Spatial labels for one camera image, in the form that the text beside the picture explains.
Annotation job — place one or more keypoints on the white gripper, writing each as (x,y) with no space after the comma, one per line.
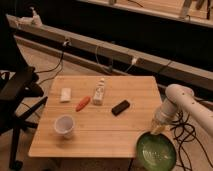
(164,115)

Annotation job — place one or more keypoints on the green ceramic bowl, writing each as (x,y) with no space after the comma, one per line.
(155,152)

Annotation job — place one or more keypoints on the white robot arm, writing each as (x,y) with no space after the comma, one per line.
(181,97)

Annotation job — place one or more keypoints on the black rectangular block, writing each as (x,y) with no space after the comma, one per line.
(119,108)

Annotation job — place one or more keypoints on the wooden table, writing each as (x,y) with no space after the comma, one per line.
(97,132)

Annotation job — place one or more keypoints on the orange carrot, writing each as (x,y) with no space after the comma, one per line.
(82,103)

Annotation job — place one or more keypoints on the long wooden beam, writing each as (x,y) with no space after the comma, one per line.
(188,74)

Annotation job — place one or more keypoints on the white paper cup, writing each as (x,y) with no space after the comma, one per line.
(64,126)

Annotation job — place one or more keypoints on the white rectangular block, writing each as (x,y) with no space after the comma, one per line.
(65,95)

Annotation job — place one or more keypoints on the black office chair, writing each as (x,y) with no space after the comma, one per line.
(20,82)

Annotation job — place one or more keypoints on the white spray bottle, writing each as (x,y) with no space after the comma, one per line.
(36,18)

